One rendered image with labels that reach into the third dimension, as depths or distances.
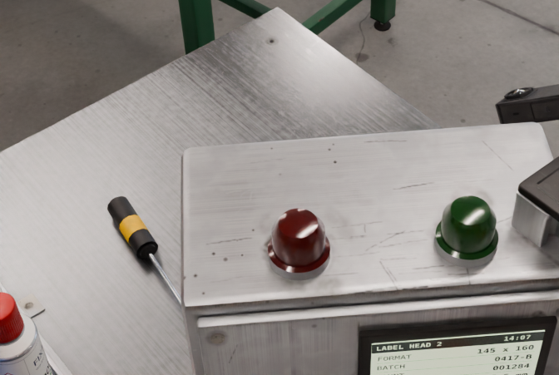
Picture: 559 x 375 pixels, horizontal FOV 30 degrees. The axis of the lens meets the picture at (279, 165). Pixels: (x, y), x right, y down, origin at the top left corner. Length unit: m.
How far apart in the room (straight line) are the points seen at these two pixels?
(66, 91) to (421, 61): 0.94
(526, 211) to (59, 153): 1.05
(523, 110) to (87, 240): 0.57
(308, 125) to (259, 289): 1.00
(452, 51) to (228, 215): 2.41
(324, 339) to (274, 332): 0.02
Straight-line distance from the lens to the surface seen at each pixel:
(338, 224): 0.45
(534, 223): 0.44
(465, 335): 0.44
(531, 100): 1.03
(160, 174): 1.37
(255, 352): 0.44
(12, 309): 0.94
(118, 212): 1.30
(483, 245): 0.43
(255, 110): 1.45
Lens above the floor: 1.82
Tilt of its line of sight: 46 degrees down
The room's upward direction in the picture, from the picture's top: 3 degrees counter-clockwise
